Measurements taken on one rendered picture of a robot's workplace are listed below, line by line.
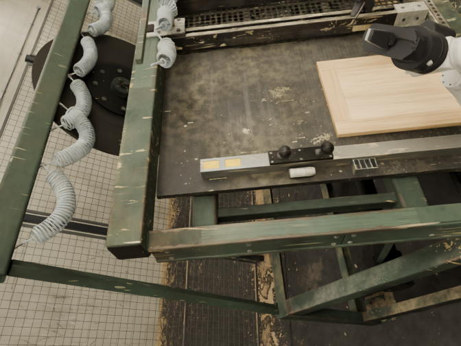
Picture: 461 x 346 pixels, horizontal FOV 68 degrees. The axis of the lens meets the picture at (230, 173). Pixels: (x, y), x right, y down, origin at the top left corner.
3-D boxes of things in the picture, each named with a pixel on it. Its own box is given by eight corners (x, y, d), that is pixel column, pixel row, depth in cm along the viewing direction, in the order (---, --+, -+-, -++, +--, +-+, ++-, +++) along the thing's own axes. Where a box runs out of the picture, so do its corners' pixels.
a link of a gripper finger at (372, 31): (370, 25, 63) (391, 31, 67) (364, 43, 64) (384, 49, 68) (378, 26, 62) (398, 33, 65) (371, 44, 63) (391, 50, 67)
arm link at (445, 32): (392, 77, 79) (419, 83, 85) (442, 67, 70) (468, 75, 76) (394, 27, 78) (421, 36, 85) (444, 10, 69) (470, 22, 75)
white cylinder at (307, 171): (289, 179, 109) (315, 177, 109) (290, 174, 107) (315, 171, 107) (288, 171, 111) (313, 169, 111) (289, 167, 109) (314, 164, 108)
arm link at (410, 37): (404, 74, 64) (438, 82, 71) (427, 19, 61) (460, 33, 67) (353, 60, 74) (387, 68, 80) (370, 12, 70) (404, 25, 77)
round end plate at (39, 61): (193, 170, 170) (9, 117, 133) (188, 176, 174) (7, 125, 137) (194, 64, 214) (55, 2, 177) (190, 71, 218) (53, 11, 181)
